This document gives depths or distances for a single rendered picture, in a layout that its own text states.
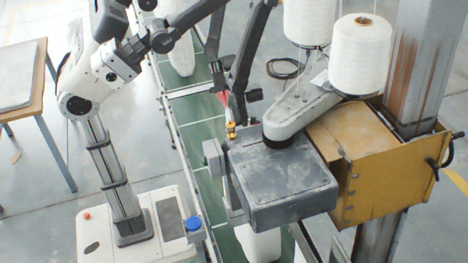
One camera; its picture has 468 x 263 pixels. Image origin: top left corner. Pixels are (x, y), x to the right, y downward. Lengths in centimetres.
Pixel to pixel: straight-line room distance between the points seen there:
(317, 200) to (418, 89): 40
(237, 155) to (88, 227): 153
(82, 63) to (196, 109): 146
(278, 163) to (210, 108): 179
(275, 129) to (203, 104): 184
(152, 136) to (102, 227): 108
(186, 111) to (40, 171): 122
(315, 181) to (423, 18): 47
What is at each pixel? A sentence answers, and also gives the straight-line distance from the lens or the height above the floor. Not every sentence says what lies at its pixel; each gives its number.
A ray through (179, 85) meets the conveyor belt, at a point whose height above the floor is 38.
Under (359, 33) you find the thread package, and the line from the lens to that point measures 99.
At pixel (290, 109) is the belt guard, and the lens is 118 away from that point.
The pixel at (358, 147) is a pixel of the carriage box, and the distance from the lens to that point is 120.
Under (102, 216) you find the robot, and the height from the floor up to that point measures 26.
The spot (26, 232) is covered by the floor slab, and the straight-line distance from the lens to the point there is 307.
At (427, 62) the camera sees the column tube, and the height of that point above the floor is 155.
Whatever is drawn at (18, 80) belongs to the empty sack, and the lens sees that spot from 295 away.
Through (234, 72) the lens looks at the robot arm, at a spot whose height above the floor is 131.
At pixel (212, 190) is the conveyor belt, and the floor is 38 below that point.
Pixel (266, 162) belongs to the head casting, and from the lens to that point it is 114.
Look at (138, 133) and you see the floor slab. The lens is 342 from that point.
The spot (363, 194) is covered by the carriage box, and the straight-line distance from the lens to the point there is 130.
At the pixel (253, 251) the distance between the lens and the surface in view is 190.
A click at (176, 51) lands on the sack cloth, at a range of 315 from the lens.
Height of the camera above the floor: 216
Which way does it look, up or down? 41 degrees down
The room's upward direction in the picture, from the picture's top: 6 degrees counter-clockwise
